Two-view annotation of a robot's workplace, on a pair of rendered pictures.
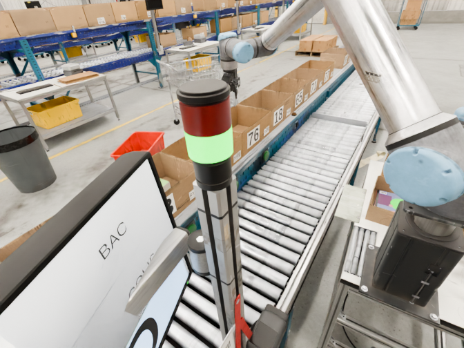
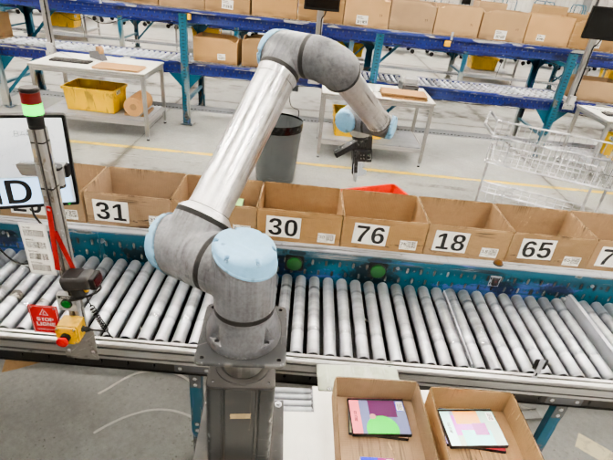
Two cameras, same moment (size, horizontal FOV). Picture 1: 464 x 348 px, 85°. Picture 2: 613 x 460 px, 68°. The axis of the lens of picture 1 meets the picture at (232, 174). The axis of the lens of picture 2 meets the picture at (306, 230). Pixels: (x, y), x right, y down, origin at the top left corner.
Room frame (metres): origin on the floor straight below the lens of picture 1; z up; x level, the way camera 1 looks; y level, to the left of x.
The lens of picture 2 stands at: (0.13, -1.41, 2.02)
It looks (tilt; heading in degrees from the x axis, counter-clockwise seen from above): 30 degrees down; 52
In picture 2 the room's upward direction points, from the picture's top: 6 degrees clockwise
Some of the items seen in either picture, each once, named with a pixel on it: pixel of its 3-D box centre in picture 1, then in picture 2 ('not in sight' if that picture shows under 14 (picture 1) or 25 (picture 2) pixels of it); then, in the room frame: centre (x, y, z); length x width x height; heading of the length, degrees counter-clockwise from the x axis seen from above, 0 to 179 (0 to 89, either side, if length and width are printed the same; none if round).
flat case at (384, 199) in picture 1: (389, 204); (378, 416); (0.96, -0.82, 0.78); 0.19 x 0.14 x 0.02; 148
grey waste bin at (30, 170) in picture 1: (23, 160); (276, 150); (2.54, 2.36, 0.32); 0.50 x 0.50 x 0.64
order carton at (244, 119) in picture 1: (239, 128); (379, 220); (1.61, -0.08, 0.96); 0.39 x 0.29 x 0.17; 144
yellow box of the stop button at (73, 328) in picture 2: not in sight; (80, 331); (0.24, -0.05, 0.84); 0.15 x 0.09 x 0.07; 144
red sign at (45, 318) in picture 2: not in sight; (54, 319); (0.17, 0.04, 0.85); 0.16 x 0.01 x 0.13; 144
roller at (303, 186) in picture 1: (293, 183); (358, 318); (1.26, -0.38, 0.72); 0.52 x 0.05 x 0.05; 54
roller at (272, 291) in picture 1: (230, 268); (192, 303); (0.68, 0.04, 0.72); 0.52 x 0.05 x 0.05; 54
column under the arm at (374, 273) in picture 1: (412, 253); (242, 400); (0.56, -0.64, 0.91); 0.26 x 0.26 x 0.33; 58
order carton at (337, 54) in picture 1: (335, 57); not in sight; (3.52, -1.47, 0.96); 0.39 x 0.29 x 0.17; 144
